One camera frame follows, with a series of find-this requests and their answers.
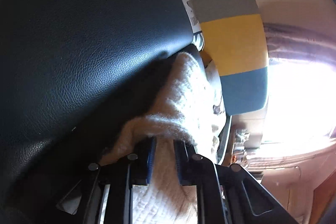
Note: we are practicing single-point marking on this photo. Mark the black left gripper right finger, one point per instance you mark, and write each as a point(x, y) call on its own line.
point(226, 194)

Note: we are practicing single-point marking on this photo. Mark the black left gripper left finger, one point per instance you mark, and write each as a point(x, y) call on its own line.
point(105, 193)

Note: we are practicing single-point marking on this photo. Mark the cream knitted sweater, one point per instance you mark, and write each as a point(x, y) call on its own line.
point(182, 110)

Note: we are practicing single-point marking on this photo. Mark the black leather sofa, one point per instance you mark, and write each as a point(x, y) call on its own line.
point(69, 68)

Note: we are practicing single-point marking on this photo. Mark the grey yellow blue chair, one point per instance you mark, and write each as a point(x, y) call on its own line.
point(235, 41)

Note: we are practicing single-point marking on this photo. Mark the brown curtain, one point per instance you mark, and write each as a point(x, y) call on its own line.
point(297, 43)

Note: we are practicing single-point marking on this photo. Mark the white printed pillow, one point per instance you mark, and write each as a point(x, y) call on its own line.
point(210, 68)

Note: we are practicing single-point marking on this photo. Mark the window with frame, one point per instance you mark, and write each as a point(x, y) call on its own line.
point(300, 112)

